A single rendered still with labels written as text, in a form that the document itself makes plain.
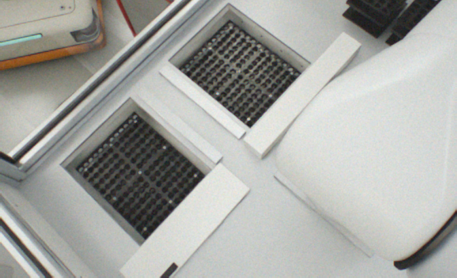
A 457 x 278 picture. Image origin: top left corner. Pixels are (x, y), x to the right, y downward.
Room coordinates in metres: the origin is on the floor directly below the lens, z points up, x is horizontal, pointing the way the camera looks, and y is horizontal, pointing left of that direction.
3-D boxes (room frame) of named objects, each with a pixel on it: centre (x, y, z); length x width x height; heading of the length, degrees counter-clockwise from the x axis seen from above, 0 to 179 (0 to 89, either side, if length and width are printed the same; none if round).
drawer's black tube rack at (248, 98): (0.46, -0.05, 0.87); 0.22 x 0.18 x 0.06; 39
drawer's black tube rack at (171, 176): (0.26, 0.20, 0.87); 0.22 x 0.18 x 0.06; 39
